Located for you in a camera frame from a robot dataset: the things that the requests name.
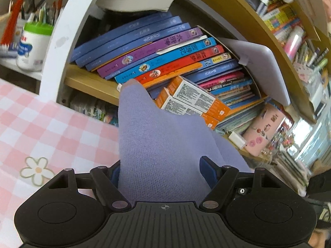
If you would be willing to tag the brown and lavender knit sweater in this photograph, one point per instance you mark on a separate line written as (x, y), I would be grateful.
(160, 139)

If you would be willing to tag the orange and white carton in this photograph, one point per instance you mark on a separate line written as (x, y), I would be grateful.
(199, 97)
(181, 108)

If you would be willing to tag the thick dark paperback book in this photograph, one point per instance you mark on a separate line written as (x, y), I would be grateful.
(134, 2)

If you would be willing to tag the small white and red box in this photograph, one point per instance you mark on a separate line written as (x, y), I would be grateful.
(119, 87)

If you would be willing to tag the white and wooden bookshelf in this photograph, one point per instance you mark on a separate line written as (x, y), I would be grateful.
(64, 31)

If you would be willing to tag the bunch of pencils and pens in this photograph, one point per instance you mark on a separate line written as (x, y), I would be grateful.
(44, 11)

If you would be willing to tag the pink blue gradient bottle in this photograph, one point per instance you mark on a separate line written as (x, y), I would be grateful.
(294, 41)

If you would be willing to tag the pink cylindrical container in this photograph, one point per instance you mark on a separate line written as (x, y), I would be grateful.
(263, 131)

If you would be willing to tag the row of leaning colourful books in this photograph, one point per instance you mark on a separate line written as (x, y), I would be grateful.
(155, 54)

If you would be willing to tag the stack of booklets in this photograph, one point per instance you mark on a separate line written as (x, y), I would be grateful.
(292, 168)

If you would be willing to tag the row of slim colourful books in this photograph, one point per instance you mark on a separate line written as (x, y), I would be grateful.
(281, 18)

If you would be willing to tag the colourful booklets under shelf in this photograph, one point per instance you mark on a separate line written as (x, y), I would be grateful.
(93, 109)

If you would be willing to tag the white desk organizer with pens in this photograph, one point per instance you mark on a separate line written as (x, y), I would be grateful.
(315, 75)

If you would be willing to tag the white jar with green lid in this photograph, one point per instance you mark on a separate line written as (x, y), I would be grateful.
(33, 49)

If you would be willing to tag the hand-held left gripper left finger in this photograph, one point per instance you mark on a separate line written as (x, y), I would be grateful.
(115, 173)

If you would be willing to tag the white charger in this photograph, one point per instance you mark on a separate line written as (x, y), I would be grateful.
(236, 140)

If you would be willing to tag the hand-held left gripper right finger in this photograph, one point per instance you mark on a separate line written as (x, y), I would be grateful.
(206, 171)

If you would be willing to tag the red tassel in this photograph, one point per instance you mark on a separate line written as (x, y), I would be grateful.
(13, 23)

